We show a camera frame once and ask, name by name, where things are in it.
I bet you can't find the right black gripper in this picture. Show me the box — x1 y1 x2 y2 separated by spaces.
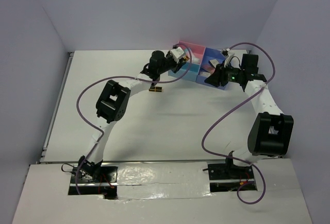
205 60 245 88

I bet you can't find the long eyeshadow palette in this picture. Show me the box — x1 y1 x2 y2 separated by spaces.
208 59 220 68

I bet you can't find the black gold lipstick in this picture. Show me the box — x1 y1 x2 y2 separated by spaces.
148 86 163 93

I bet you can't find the pink blush palette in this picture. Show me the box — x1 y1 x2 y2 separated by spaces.
202 64 215 72

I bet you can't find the square pink compact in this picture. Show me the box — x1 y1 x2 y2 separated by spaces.
200 72 211 77

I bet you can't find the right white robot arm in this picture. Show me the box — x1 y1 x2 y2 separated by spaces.
205 53 294 178

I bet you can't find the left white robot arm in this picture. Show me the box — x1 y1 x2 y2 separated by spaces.
76 44 192 182

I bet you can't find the light blue organizer bin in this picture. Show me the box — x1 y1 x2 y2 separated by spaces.
168 63 201 82

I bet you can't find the purple blue organizer bin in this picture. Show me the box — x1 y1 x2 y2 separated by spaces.
196 47 225 87

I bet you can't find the pink organizer bin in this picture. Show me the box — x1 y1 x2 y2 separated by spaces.
178 41 206 64

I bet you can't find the white foam board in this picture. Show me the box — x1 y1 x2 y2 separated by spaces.
13 159 311 223

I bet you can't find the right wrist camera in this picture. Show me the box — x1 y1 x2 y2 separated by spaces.
221 48 235 67

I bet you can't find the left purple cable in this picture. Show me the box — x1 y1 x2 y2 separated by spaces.
76 43 193 196

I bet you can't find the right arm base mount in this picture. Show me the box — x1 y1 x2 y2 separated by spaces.
203 159 257 193

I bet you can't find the aluminium rail frame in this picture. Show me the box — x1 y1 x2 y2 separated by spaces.
37 52 74 164

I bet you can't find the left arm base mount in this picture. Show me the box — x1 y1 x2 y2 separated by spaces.
61 163 118 200

